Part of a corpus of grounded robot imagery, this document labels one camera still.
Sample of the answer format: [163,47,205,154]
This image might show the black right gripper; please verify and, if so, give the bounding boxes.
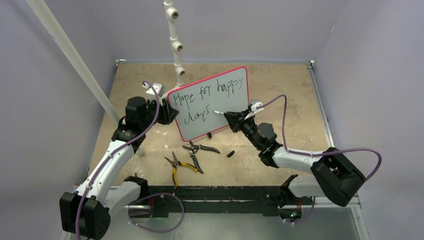
[225,108,263,150]

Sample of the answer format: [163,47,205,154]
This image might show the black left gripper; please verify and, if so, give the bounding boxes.
[140,97,178,130]

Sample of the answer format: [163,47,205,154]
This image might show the pink framed whiteboard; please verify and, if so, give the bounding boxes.
[167,66,249,142]

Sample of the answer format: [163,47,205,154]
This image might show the black marker cap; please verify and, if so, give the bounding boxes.
[226,150,235,158]

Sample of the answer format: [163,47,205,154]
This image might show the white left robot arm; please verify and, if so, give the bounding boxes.
[59,96,179,240]

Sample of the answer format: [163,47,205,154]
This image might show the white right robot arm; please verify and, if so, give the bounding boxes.
[223,111,366,207]

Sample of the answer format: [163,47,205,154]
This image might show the white pvc pipe stand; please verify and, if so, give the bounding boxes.
[163,0,186,87]

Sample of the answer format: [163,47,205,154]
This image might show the white diagonal pole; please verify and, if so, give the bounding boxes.
[26,0,121,130]

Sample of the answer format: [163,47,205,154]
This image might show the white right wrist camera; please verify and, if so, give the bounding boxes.
[244,99,263,120]

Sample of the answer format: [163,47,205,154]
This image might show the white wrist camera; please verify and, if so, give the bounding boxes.
[244,99,263,120]
[143,82,166,101]

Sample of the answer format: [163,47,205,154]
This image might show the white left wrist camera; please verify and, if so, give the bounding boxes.
[143,82,166,101]

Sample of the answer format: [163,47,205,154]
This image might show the black handled pliers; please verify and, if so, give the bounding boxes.
[182,139,221,175]

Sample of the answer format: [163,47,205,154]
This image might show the yellow handled pliers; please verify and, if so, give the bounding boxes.
[164,151,199,187]

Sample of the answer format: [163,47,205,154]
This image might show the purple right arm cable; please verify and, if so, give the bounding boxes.
[258,94,383,182]

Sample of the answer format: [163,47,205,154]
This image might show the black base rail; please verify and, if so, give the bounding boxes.
[145,185,314,218]

